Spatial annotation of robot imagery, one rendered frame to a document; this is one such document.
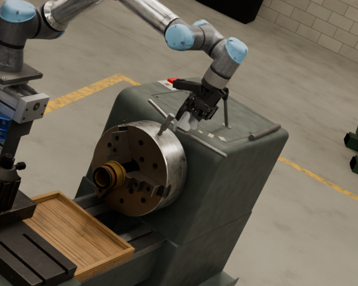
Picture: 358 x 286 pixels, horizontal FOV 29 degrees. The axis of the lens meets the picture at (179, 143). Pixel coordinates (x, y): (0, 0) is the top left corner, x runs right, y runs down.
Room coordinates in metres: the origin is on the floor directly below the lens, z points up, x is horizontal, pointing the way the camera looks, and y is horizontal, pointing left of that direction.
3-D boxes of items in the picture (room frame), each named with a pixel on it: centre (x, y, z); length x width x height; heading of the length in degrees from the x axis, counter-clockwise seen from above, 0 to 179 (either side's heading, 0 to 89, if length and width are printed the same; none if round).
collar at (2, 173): (1.69, 0.41, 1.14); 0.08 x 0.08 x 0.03
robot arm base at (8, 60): (2.35, 0.71, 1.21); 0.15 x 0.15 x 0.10
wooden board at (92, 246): (1.91, 0.22, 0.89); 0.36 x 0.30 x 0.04; 64
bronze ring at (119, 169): (2.03, 0.16, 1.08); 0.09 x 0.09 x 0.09; 64
